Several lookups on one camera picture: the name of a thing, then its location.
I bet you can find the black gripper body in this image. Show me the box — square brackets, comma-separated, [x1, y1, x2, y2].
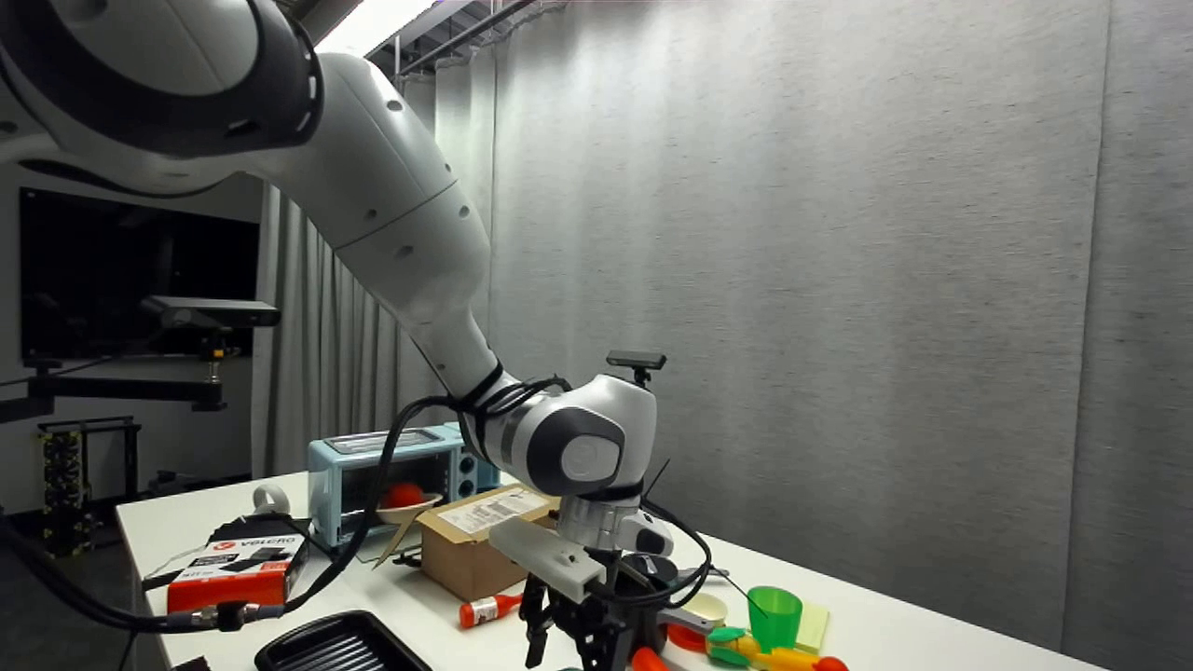
[554, 536, 685, 643]

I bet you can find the small white bowl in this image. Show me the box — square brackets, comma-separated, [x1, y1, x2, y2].
[682, 592, 736, 630]

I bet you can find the cardboard box with label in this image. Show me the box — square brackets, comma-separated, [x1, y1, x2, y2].
[415, 482, 564, 603]

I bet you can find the small colourful toy box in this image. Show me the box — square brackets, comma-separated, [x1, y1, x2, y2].
[667, 620, 753, 671]

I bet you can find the green translucent cup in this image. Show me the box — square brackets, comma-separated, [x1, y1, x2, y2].
[741, 583, 805, 655]

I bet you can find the small orange toy bottle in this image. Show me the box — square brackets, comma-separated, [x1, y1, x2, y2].
[741, 638, 820, 671]

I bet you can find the red round toy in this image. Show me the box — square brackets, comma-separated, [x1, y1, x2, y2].
[378, 482, 443, 526]

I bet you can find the light blue toaster oven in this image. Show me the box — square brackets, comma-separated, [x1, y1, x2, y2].
[307, 420, 501, 551]

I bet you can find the grey round object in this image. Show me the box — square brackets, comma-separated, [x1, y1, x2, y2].
[251, 482, 296, 522]

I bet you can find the red and white box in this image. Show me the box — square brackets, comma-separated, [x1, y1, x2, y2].
[165, 534, 308, 620]

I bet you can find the black horizontal bar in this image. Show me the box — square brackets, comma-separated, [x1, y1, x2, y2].
[0, 357, 226, 426]

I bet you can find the black monitor screen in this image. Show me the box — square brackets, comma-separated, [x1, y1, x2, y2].
[16, 182, 266, 368]

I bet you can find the ceiling light fixture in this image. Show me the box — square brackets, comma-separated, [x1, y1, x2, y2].
[312, 0, 441, 60]

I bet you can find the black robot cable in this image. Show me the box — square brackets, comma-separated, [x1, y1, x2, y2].
[0, 368, 573, 638]

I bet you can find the black camera stand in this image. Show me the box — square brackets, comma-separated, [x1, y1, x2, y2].
[605, 349, 672, 393]

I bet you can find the black wire rack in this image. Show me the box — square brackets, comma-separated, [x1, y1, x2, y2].
[34, 415, 142, 557]

